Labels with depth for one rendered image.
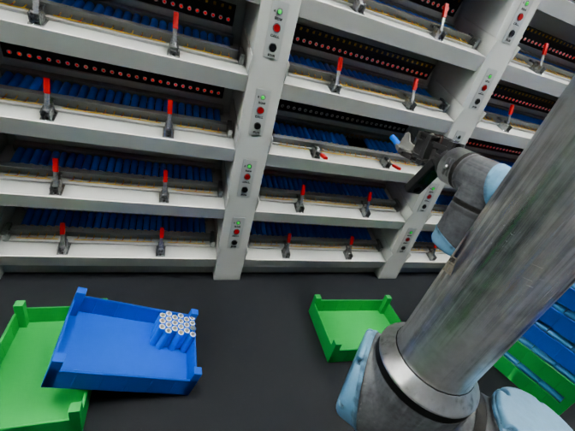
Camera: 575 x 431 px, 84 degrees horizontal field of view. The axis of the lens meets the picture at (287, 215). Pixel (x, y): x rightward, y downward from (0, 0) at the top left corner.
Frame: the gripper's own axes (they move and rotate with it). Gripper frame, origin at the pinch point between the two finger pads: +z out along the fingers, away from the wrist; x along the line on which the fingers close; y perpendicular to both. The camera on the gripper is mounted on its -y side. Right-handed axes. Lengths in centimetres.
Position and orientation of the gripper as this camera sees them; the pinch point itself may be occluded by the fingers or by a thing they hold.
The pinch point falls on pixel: (400, 148)
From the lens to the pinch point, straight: 103.6
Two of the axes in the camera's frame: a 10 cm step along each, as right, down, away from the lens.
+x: -9.4, -0.7, -3.4
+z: -2.8, -4.7, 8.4
